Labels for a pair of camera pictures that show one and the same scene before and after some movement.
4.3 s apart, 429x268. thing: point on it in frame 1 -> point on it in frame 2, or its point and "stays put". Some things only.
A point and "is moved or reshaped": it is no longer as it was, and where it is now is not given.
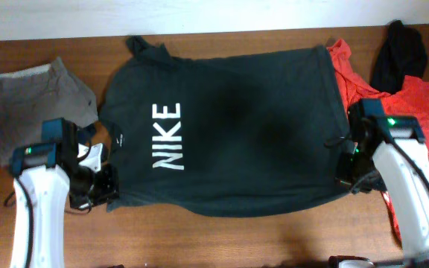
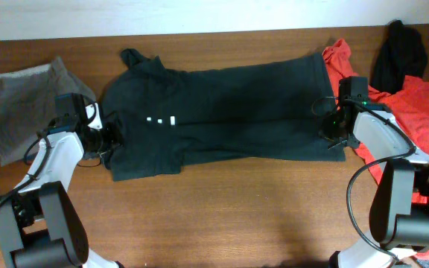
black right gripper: [342, 173] -> [325, 131]
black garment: [401, 52] stays put
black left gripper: [110, 190] -> [114, 136]
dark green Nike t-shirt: [222, 136] is moved or reshaped
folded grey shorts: [14, 106] stays put
